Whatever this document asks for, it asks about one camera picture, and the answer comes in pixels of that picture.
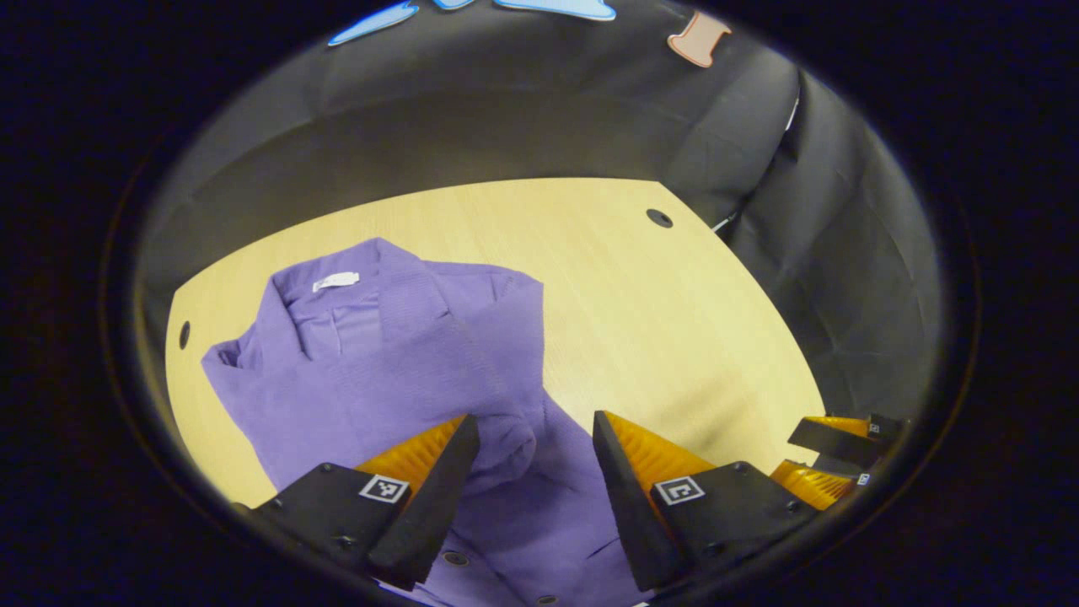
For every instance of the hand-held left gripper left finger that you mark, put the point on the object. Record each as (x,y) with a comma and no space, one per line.
(438,506)

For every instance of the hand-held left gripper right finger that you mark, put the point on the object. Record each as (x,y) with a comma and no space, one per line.
(628,514)

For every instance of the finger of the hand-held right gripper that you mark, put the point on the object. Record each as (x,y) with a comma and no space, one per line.
(809,485)
(830,443)

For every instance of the purple jacket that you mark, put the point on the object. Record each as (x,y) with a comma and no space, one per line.
(379,362)

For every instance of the black table grommet hole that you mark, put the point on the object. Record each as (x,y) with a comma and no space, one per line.
(184,335)
(659,217)

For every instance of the black backdrop cloth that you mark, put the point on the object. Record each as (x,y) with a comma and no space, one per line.
(506,110)

